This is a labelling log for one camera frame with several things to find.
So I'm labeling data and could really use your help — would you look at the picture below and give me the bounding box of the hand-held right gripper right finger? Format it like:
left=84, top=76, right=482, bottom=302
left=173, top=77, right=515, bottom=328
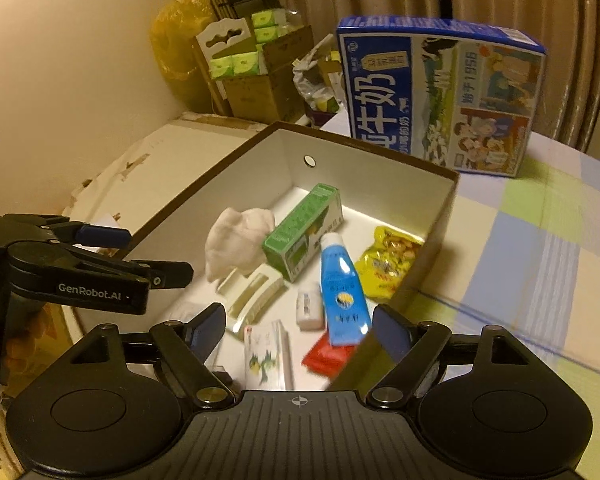
left=367, top=304, right=534, bottom=409

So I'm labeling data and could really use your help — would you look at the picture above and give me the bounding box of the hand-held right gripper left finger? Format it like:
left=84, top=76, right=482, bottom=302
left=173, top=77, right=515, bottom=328
left=67, top=302, right=236, bottom=410

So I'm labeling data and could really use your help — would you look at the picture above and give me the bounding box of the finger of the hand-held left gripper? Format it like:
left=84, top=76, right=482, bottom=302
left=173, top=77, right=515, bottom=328
left=7, top=241, right=195, bottom=291
left=0, top=213, right=132, bottom=251

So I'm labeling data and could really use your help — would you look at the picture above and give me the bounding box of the white plastic packaging tray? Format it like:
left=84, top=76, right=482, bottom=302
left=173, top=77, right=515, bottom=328
left=217, top=265, right=289, bottom=332

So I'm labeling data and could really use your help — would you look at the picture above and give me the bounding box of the white medicine box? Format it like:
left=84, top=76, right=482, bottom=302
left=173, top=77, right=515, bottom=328
left=243, top=320, right=294, bottom=391

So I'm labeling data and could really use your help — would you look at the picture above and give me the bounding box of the blue tube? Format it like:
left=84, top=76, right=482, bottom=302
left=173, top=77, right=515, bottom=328
left=319, top=232, right=374, bottom=347

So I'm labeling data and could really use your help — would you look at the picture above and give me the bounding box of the red snack packet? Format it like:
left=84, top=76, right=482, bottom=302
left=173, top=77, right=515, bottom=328
left=302, top=334, right=357, bottom=377

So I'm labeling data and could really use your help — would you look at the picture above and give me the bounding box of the yellow snack packet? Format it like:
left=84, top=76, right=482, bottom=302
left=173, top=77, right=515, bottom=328
left=357, top=225, right=424, bottom=302

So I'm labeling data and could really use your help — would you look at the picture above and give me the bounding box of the white cloth bundle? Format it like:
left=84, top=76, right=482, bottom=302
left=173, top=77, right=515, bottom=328
left=204, top=207, right=277, bottom=282

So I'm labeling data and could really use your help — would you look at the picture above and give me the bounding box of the small white bottle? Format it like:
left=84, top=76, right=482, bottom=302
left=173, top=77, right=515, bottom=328
left=295, top=282, right=325, bottom=331

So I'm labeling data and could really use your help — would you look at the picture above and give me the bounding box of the green medicine box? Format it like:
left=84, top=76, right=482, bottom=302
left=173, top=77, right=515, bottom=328
left=262, top=184, right=344, bottom=282

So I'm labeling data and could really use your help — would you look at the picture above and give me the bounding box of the brown cardboard box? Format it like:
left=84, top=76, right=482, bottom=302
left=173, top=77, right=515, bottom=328
left=70, top=120, right=461, bottom=392

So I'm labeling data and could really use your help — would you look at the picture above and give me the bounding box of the plaid tablecloth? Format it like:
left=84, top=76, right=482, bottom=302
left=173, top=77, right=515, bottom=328
left=320, top=110, right=600, bottom=397

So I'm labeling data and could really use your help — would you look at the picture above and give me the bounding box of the yellow plastic bag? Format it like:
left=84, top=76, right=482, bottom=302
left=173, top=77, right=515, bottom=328
left=149, top=0, right=219, bottom=106

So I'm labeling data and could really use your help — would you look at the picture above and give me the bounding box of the cardboard box with tissue packs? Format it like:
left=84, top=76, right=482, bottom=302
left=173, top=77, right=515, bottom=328
left=195, top=17, right=306, bottom=121
left=250, top=10, right=316, bottom=69

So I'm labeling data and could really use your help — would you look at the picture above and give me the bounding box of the white plastic bag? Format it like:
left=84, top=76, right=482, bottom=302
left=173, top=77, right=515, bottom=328
left=292, top=34, right=345, bottom=114

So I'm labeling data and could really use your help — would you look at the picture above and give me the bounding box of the blue milk carton box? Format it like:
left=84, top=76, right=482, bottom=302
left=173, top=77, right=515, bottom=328
left=335, top=14, right=549, bottom=179

